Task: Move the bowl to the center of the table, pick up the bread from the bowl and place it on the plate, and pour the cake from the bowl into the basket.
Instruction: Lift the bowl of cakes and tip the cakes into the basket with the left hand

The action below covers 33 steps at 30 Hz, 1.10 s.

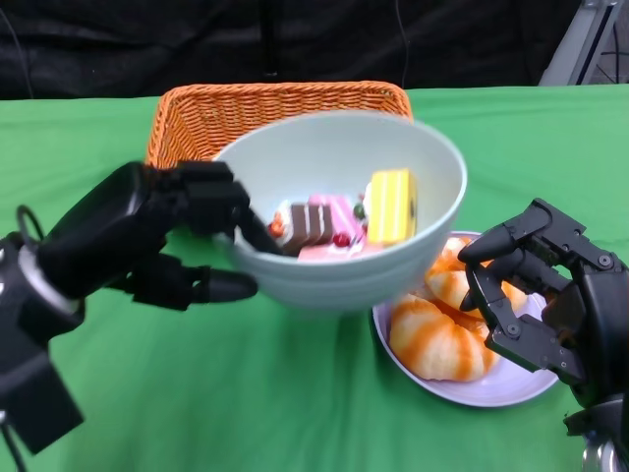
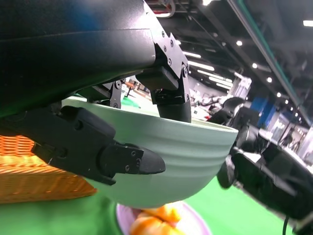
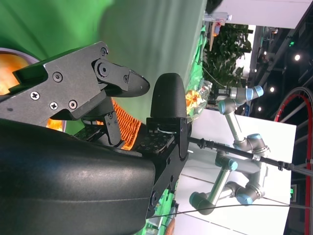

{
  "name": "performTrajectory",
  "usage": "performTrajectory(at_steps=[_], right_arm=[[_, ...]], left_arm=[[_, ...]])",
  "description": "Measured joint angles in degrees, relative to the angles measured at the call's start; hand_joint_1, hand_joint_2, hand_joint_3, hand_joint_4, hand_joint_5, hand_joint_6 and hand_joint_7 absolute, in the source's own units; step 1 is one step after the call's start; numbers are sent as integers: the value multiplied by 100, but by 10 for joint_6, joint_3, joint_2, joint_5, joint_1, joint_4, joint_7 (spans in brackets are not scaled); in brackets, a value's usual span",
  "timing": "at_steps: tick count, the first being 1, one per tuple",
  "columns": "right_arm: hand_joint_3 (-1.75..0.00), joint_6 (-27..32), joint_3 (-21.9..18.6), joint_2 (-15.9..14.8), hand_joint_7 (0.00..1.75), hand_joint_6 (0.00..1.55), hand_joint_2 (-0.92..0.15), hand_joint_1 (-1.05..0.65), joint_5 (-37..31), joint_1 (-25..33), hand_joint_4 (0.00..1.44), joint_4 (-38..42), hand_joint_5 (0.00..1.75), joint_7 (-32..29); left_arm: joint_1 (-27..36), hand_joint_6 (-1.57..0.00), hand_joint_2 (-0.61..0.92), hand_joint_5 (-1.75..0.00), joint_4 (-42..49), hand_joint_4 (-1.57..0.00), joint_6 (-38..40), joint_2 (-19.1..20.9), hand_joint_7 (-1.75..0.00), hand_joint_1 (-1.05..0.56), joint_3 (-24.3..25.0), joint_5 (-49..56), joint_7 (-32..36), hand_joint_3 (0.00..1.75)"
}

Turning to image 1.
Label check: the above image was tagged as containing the aluminium frame post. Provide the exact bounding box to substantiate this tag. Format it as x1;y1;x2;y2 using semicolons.
538;0;620;86

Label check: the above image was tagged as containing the lavender round plate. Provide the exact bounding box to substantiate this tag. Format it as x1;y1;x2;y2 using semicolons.
372;230;561;408

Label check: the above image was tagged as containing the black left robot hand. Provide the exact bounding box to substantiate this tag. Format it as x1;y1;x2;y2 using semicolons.
36;160;284;312

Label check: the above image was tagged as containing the orange striped bread roll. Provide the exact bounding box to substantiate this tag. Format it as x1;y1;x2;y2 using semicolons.
425;237;530;321
389;293;501;383

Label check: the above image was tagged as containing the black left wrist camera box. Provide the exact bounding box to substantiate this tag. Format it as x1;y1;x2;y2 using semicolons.
0;343;85;454

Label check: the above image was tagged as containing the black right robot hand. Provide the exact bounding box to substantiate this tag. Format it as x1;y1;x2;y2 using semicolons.
456;198;629;409

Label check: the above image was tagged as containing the yellow layered cake slice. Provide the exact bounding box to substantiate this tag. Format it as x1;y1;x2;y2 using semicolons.
367;167;419;247

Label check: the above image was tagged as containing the pink striped cake slice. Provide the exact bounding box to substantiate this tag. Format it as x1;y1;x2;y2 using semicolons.
308;193;368;247

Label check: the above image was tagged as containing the orange wicker basket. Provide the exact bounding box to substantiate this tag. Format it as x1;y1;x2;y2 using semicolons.
144;82;415;171

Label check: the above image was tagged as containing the black backdrop curtain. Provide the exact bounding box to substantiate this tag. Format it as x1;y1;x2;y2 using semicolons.
0;0;586;99

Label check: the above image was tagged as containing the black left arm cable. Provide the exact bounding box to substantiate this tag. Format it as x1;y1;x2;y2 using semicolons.
17;205;48;243

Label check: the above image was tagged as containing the brown chocolate cake slice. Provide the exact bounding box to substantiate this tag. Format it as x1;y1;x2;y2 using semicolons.
268;202;335;257

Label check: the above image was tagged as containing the salmon cake with cherry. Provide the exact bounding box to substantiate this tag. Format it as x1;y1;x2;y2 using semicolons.
297;243;384;263

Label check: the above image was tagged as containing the green tablecloth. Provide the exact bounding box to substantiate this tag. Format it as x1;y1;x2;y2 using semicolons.
0;83;629;472

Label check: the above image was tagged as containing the pale grey-green bowl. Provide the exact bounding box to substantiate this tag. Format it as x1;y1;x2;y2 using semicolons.
211;108;468;316

